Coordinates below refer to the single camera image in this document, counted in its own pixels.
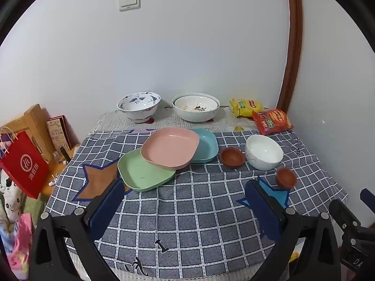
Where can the plain white bowl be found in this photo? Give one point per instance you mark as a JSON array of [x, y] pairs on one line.
[[263, 152]]

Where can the yellow chips bag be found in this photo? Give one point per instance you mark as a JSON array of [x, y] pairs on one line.
[[244, 107]]

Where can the white light switch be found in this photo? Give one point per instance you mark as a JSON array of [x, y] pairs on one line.
[[129, 2]]

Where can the grey checked tablecloth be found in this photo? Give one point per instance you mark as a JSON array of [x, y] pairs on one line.
[[190, 210]]

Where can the small brown clay bowl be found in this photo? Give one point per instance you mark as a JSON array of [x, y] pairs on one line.
[[232, 157], [286, 178]]

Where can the white bowl with blue pattern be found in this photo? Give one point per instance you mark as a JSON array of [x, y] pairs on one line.
[[139, 105]]

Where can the red paper bag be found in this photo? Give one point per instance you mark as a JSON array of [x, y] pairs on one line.
[[25, 166]]

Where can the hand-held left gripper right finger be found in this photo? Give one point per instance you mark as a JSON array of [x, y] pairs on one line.
[[265, 210]]

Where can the pink cloth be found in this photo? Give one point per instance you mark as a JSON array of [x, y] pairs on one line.
[[20, 240]]

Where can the white black-spotted cloth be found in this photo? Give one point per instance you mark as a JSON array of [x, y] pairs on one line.
[[11, 199]]

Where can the red chips bag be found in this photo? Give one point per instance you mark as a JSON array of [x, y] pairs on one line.
[[272, 121]]

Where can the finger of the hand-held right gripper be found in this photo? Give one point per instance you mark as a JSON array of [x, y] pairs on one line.
[[368, 196], [342, 212]]

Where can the brown wooden door frame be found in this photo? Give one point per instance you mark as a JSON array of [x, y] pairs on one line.
[[293, 35]]

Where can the pink square plate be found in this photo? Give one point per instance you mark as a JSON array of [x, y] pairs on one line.
[[171, 147]]

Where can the patterned book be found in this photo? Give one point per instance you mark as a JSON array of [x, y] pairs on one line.
[[58, 133]]

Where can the green square plate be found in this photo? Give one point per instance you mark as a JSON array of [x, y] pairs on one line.
[[143, 175]]

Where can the wooden chair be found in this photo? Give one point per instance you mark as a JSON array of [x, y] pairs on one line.
[[33, 120]]

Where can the teal square plate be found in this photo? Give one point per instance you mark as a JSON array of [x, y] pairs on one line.
[[206, 149]]

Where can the white printed table cover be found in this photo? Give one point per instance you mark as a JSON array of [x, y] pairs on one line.
[[117, 123]]

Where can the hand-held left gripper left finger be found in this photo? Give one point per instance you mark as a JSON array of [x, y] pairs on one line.
[[105, 207]]

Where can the white bowl with orange print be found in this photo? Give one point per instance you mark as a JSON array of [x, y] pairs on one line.
[[194, 104]]

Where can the large white swirl-print bowl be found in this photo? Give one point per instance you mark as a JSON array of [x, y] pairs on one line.
[[194, 116]]

